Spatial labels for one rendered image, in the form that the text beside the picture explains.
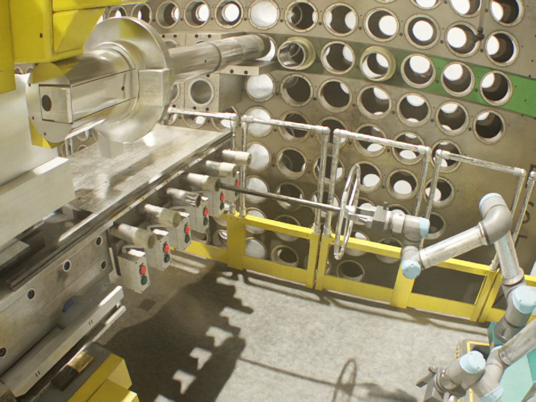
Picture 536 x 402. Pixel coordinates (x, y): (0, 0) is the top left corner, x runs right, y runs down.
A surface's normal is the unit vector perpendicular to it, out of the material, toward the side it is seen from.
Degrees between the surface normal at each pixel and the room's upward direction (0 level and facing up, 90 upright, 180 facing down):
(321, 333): 0
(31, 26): 90
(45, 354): 0
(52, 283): 90
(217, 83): 90
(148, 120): 90
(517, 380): 0
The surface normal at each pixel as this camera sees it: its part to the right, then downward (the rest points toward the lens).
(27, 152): 0.89, -0.15
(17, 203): 0.94, 0.20
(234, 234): -0.33, 0.40
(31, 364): 0.06, -0.89
